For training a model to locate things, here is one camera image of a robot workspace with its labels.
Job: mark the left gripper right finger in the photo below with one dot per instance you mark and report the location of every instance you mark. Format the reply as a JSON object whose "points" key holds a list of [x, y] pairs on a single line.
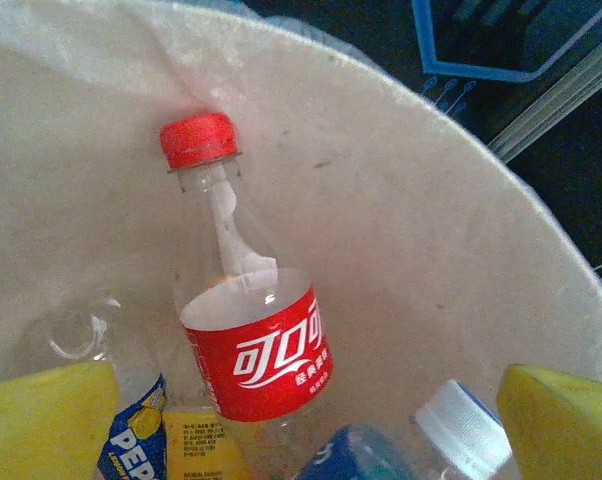
{"points": [[566, 430]]}

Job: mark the red label Coca-Cola bottle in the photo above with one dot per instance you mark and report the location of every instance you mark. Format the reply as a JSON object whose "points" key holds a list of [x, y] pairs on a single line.
{"points": [[261, 365]]}

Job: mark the aluminium frame post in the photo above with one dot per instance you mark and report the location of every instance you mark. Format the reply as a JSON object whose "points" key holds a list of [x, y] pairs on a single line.
{"points": [[556, 105]]}

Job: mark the clear plastic bin liner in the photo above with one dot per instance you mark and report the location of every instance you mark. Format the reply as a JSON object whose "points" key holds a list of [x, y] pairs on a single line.
{"points": [[81, 40]]}

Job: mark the yellow label Pepsi bottle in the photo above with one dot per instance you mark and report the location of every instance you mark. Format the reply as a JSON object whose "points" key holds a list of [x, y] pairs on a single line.
{"points": [[201, 445]]}

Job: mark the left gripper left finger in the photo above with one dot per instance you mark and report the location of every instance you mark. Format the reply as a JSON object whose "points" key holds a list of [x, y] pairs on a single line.
{"points": [[36, 430]]}

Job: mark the beige round waste bin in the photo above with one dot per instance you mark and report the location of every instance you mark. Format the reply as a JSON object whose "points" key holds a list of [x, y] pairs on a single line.
{"points": [[406, 225]]}

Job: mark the clear unlabelled plastic bottle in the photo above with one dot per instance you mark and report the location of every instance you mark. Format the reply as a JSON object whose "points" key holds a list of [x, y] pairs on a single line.
{"points": [[76, 335]]}

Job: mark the blue label bottle white cap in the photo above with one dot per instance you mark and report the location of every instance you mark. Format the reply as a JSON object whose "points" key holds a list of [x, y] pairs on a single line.
{"points": [[461, 430]]}

